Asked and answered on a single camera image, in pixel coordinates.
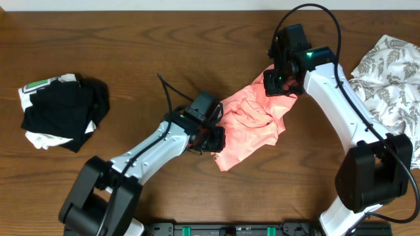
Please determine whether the pink t-shirt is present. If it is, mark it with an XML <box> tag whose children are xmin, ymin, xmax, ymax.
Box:
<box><xmin>212</xmin><ymin>74</ymin><xmax>297</xmax><ymax>171</ymax></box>

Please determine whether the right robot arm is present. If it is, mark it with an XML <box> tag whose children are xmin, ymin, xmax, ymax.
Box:
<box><xmin>263</xmin><ymin>24</ymin><xmax>412</xmax><ymax>235</ymax></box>

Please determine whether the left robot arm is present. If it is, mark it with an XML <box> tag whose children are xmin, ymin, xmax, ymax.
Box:
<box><xmin>58</xmin><ymin>92</ymin><xmax>225</xmax><ymax>236</ymax></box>

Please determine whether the white fern print cloth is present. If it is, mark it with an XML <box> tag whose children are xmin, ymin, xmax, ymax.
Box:
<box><xmin>349</xmin><ymin>35</ymin><xmax>419</xmax><ymax>168</ymax></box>

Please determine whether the black folded garment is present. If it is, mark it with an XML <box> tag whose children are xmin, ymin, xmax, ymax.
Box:
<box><xmin>20</xmin><ymin>77</ymin><xmax>110</xmax><ymax>153</ymax></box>

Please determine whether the white garment with green print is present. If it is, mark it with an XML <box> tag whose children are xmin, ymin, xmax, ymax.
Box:
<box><xmin>18</xmin><ymin>73</ymin><xmax>97</xmax><ymax>151</ymax></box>

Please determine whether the right black cable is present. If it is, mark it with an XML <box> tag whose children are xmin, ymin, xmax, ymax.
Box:
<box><xmin>267</xmin><ymin>3</ymin><xmax>420</xmax><ymax>226</ymax></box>

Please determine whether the black cable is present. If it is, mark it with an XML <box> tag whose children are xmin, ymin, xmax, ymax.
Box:
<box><xmin>94</xmin><ymin>73</ymin><xmax>196</xmax><ymax>236</ymax></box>
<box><xmin>267</xmin><ymin>3</ymin><xmax>420</xmax><ymax>226</ymax></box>

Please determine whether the left black cable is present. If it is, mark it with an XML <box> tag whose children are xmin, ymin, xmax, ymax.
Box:
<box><xmin>94</xmin><ymin>73</ymin><xmax>196</xmax><ymax>236</ymax></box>

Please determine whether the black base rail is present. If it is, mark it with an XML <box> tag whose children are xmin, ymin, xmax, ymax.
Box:
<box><xmin>64</xmin><ymin>221</ymin><xmax>393</xmax><ymax>236</ymax></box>

